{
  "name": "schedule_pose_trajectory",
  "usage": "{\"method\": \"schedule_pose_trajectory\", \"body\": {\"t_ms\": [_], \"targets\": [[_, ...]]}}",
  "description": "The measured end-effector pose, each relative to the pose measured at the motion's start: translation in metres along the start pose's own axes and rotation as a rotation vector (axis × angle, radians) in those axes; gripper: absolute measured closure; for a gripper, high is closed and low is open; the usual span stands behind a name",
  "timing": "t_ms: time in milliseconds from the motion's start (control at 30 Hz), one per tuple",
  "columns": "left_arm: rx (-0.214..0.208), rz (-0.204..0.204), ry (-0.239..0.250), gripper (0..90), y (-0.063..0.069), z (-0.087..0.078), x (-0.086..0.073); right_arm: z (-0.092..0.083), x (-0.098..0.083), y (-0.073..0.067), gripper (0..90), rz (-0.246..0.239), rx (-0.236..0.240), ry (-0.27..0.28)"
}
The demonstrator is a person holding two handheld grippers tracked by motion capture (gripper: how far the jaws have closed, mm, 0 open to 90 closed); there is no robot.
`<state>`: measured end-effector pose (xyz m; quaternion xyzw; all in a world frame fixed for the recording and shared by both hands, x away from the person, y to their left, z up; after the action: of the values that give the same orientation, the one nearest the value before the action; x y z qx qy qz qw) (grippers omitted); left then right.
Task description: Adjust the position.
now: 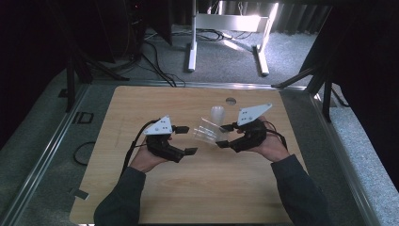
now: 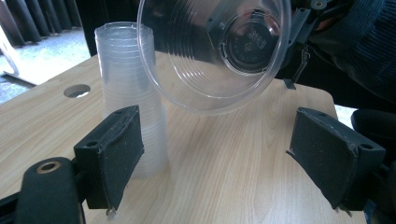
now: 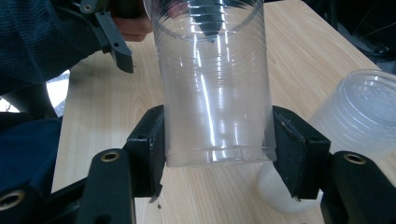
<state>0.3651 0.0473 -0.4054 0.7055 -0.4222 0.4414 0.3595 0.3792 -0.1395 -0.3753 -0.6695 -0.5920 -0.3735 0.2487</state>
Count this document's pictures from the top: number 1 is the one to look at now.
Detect person's right hand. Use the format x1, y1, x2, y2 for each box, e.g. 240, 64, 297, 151
247, 116, 292, 164

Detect metal floor rail frame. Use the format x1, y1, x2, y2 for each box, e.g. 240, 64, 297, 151
0, 79, 382, 226

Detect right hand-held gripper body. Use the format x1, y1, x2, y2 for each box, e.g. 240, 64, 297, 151
230, 102, 274, 154

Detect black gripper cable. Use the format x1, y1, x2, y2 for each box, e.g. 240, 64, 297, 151
120, 119, 161, 177
263, 120, 289, 151

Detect black tripod stand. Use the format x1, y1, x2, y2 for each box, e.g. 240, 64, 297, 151
63, 51, 130, 113
270, 60, 334, 123

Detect grey tape piece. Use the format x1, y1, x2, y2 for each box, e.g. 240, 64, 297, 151
74, 187, 90, 201

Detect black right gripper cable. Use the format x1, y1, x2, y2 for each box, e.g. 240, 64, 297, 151
263, 120, 289, 151

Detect clear plastic cup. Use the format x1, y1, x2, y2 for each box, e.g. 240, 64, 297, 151
192, 116, 229, 146

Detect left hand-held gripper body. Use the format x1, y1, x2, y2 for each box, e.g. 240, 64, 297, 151
143, 115, 186, 164

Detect looped black cable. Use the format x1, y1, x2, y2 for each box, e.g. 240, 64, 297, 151
72, 140, 97, 167

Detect dark curtain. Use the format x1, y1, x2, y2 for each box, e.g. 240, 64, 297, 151
272, 2, 332, 36

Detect white desk frame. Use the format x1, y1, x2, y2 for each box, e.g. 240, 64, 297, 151
186, 0, 279, 77

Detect person's left hand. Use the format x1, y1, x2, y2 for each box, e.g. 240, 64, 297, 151
129, 135, 174, 174

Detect black floor cables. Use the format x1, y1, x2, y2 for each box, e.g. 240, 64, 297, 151
140, 27, 186, 89

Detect stack of translucent ribbed cups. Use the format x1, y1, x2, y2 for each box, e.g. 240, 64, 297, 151
209, 105, 227, 127

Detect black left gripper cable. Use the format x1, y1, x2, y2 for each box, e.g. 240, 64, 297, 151
120, 119, 161, 177

